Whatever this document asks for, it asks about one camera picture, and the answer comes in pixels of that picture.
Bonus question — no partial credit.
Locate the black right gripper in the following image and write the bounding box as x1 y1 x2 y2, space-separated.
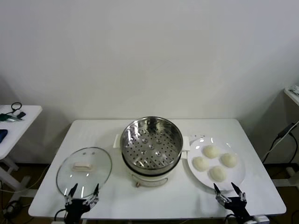
214 182 255 224

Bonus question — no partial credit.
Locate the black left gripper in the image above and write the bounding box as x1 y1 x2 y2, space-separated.
64 183 100 224

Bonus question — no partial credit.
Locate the white steamed baozi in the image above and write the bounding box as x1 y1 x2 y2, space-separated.
221 153 238 168
208 165 227 182
202 145 221 159
192 156 210 172

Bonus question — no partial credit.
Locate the glass lid with cream handle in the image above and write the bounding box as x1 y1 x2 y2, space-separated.
56 146 113 199

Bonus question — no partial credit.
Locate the steel steamer basket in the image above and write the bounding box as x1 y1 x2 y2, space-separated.
113 116 190 169

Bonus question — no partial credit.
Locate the white round plate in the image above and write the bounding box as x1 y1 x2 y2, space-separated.
186 137 246 191

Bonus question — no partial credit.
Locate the black power adapter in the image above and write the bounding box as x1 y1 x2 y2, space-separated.
277 126 294 138

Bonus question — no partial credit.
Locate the white side table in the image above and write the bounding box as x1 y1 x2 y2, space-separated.
0 105 43 194

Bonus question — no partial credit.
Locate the white shelf table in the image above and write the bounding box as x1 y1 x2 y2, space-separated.
284 84 299 108

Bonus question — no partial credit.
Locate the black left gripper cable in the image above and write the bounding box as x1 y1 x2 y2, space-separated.
54 209 68 224

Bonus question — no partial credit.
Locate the yellow floor cable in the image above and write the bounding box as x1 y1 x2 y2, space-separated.
0 163 51 193

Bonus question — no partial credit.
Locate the white power cable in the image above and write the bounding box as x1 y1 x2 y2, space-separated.
262 122 297 163

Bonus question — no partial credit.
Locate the black floor cable bundle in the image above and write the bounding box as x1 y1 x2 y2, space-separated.
0 199 24 221

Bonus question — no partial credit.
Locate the black power cable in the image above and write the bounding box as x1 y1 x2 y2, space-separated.
288 132 299 163

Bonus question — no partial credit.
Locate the green handled tool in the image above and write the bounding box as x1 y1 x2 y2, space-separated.
0 113 24 123

